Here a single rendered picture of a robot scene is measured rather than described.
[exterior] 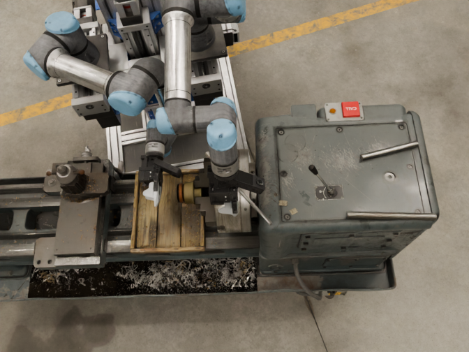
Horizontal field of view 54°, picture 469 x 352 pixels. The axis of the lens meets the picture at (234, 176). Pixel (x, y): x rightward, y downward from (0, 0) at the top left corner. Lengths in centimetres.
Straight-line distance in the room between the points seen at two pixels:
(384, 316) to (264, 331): 68
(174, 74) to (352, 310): 187
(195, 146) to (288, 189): 135
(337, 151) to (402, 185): 24
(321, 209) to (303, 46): 210
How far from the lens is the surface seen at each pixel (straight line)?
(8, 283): 250
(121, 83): 161
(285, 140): 163
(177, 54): 133
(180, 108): 126
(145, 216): 197
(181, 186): 173
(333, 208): 154
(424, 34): 371
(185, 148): 282
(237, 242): 190
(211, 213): 168
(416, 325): 284
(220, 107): 125
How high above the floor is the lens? 270
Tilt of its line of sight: 67 degrees down
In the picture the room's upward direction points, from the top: 8 degrees counter-clockwise
